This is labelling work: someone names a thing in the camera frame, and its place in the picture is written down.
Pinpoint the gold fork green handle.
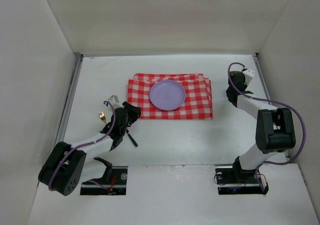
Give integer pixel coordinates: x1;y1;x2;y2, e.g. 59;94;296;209
98;111;107;125

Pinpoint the gold knife green handle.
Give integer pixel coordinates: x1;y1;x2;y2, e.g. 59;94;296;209
126;129;139;148

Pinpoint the purple plastic plate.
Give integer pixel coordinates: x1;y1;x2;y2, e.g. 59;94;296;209
149;80;186;111

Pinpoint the red white checkered cloth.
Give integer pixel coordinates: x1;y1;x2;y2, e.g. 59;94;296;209
127;73;213;120

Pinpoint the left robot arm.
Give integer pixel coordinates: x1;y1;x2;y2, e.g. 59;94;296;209
38;99;142;196

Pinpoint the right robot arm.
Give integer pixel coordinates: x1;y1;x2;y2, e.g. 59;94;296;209
226;69;296;180

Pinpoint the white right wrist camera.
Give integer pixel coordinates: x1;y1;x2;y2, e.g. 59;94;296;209
241;68;256;85

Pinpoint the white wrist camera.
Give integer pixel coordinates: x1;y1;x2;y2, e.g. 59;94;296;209
107;95;123;109
241;68;256;85

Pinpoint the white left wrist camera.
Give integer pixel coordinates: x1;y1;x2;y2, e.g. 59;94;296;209
107;95;123;109

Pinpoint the right aluminium table rail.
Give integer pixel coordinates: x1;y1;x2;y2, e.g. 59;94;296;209
252;53;271;100

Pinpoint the aluminium table rail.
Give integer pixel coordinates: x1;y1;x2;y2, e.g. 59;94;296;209
52;52;83;148
252;53;271;100

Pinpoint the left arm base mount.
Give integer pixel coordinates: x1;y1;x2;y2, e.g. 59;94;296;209
79;157;128;196

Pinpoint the left aluminium table rail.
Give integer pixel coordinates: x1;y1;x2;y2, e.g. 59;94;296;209
52;52;83;148

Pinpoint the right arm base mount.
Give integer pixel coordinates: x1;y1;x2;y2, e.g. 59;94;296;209
213;158;269;195

